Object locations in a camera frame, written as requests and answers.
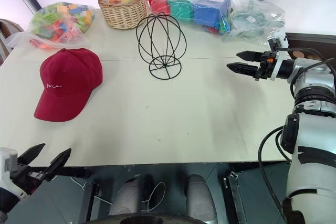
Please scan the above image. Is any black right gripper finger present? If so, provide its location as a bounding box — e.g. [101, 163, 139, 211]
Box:
[235, 50, 264, 62]
[226, 61, 260, 77]

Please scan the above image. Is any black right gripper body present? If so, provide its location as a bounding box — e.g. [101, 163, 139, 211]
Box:
[253, 50, 279, 81]

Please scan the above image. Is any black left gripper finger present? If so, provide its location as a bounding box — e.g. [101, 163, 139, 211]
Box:
[44, 147, 72, 182]
[18, 143, 46, 168]

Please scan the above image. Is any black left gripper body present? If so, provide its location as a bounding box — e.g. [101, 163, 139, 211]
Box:
[10, 163, 46, 196]

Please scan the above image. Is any clear bag of pale green items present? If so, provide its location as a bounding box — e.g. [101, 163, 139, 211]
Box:
[223, 0, 287, 45]

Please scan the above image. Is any dark brown side table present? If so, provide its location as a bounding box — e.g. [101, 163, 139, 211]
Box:
[285, 33, 336, 62]

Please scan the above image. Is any black metal table leg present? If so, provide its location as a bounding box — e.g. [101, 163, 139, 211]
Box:
[83, 181, 102, 222]
[223, 170, 249, 224]

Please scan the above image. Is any clear bag of coloured cubes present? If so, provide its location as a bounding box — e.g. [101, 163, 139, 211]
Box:
[145, 0, 233, 36]

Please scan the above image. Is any grey rounded shape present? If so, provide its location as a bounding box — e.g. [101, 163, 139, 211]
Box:
[184, 173, 218, 220]
[108, 176, 148, 217]

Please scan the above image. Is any red baseball cap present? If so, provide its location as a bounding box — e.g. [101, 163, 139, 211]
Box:
[33, 48, 103, 123]

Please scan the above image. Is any dark rounded shape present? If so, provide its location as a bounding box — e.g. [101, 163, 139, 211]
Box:
[88, 214, 209, 224]

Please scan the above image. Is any brown wooden chair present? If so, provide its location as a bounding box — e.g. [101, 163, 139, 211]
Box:
[0, 18, 26, 65]

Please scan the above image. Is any woven wicker basket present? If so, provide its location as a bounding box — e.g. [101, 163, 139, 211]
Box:
[97, 0, 149, 30]

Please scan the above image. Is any clear bag of building blocks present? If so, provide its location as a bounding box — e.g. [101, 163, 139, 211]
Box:
[7, 1, 97, 50]

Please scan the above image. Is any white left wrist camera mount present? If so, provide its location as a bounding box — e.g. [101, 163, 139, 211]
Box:
[0, 147, 27, 201]

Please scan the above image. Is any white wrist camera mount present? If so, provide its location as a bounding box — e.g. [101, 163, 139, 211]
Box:
[0, 147, 27, 201]
[267, 30, 290, 81]

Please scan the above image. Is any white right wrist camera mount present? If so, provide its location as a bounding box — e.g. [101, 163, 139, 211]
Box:
[267, 30, 290, 81]

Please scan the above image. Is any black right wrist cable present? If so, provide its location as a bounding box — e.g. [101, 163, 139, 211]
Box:
[275, 47, 336, 99]

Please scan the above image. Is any black wire hat stand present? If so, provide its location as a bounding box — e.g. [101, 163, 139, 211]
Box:
[135, 12, 187, 80]

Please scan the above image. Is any black right arm cable loop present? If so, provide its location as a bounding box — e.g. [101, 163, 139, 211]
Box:
[258, 126, 291, 224]

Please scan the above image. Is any thin white cable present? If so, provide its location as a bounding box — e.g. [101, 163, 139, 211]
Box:
[141, 182, 166, 212]

